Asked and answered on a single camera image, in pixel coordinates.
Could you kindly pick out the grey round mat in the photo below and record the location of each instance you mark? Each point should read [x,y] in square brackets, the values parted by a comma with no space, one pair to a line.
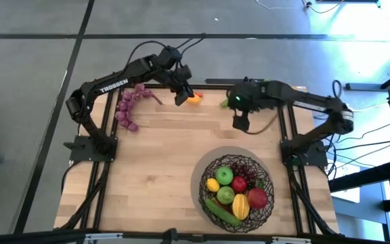
[198,162]

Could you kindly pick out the purple grape bunch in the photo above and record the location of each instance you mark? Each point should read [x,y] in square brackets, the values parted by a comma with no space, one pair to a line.
[127,108]

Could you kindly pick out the black aluminium table frame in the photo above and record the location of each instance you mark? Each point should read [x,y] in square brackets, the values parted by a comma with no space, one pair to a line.
[147,86]

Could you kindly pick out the yellow mango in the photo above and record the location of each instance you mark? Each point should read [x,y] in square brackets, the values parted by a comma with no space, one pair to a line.
[195,99]

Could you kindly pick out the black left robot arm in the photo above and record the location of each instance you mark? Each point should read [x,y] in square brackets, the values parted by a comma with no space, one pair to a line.
[90,91]

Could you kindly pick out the black mounting bar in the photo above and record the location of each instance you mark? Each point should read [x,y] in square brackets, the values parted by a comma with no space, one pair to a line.
[215,81]

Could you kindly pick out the dark green cucumber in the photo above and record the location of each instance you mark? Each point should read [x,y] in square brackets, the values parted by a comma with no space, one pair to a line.
[222,213]

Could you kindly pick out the red peach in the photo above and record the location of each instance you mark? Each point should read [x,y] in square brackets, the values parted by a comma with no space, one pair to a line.
[257,198]

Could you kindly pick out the black wicker basket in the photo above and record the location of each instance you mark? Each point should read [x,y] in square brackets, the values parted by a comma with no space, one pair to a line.
[266,217]

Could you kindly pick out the black rig crossbeam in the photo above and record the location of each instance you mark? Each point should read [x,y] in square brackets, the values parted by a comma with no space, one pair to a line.
[29,237]

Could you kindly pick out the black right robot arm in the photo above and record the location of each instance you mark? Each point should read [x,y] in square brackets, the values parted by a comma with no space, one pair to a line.
[317,103]

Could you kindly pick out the dark red grape bunch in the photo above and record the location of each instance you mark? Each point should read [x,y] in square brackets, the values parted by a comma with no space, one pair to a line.
[245,170]

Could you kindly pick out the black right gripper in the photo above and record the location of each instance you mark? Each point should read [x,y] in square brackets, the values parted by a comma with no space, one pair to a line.
[241,122]

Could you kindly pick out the round green apple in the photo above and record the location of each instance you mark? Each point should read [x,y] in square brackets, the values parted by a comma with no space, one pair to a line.
[224,175]

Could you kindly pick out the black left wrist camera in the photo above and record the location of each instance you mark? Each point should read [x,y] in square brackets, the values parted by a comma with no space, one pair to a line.
[169,56]

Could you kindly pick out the small red apple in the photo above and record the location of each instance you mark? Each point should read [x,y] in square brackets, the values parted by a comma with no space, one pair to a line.
[239,184]

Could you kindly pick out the yellow lemon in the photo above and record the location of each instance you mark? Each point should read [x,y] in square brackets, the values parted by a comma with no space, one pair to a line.
[212,185]

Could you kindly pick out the yellow starfruit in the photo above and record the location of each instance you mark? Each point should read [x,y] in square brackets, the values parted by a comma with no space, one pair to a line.
[240,206]

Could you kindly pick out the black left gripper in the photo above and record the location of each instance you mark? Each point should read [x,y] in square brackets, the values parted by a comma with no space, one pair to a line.
[178,76]

